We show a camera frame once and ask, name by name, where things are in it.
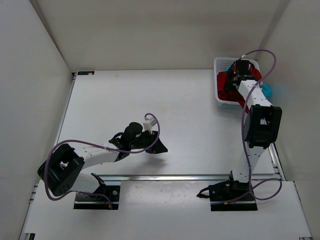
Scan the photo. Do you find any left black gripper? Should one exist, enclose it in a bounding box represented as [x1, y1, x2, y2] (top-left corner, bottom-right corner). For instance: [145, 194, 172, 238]
[129, 130, 168, 154]

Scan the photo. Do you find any red t shirt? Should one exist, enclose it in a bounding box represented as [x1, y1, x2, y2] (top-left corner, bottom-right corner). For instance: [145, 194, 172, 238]
[216, 61, 262, 112]

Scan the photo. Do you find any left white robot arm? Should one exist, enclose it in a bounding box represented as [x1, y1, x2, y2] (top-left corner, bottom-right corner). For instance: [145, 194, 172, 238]
[37, 117, 168, 203]

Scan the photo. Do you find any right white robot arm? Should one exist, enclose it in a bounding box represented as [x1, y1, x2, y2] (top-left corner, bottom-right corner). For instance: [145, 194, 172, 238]
[197, 58, 282, 205]

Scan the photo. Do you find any white plastic basket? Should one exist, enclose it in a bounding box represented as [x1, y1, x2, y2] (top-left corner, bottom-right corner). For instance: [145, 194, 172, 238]
[213, 57, 264, 110]

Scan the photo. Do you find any teal t shirt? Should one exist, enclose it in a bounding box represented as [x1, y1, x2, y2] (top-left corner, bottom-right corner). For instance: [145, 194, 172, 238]
[217, 64, 272, 102]

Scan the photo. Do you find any black label sticker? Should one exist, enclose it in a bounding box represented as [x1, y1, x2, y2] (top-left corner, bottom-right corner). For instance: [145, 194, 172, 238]
[77, 71, 95, 76]

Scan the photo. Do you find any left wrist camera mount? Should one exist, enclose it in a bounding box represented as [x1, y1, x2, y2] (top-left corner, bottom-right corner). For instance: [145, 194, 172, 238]
[142, 117, 157, 134]

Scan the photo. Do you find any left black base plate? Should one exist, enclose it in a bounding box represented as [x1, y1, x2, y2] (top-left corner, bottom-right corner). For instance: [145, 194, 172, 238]
[73, 182, 121, 210]

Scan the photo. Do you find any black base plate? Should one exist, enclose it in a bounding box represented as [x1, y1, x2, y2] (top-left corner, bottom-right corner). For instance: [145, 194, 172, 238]
[208, 184, 258, 212]
[73, 182, 121, 210]

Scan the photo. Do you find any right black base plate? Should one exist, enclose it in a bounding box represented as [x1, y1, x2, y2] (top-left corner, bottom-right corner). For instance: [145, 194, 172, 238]
[208, 184, 258, 212]

